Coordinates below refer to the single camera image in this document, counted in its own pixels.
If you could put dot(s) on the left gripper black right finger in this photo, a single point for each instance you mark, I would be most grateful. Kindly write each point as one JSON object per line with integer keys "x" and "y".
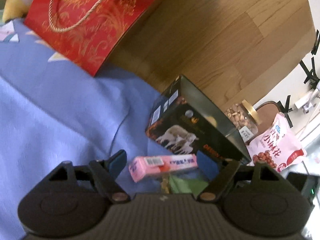
{"x": 220, "y": 173}

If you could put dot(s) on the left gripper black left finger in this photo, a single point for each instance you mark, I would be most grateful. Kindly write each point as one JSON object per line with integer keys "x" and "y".
{"x": 104, "y": 174}

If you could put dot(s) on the pink snack bar packet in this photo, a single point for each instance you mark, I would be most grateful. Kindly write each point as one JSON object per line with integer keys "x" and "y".
{"x": 142, "y": 167}

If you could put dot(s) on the green snack packet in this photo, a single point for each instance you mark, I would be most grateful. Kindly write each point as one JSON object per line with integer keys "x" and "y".
{"x": 171, "y": 184}

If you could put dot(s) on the nut jar with gold lid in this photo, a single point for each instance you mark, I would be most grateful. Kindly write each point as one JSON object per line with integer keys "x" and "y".
{"x": 245, "y": 118}

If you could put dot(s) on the black printed storage box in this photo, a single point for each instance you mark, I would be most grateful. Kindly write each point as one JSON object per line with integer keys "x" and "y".
{"x": 185, "y": 121}

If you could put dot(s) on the pink white snack bag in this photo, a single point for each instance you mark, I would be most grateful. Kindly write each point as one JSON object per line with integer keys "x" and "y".
{"x": 278, "y": 146}

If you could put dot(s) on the brown chair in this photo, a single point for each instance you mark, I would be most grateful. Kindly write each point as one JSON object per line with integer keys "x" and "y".
{"x": 267, "y": 113}

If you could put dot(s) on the blue tablecloth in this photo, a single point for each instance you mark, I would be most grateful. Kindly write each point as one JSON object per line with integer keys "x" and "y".
{"x": 52, "y": 111}

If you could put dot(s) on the black device with green light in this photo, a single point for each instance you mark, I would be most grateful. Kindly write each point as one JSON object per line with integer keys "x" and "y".
{"x": 306, "y": 184}

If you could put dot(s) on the red gift bag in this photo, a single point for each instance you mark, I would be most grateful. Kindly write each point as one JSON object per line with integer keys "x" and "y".
{"x": 86, "y": 31}

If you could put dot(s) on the white cable clutter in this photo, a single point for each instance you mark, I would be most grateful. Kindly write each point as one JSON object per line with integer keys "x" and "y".
{"x": 306, "y": 103}

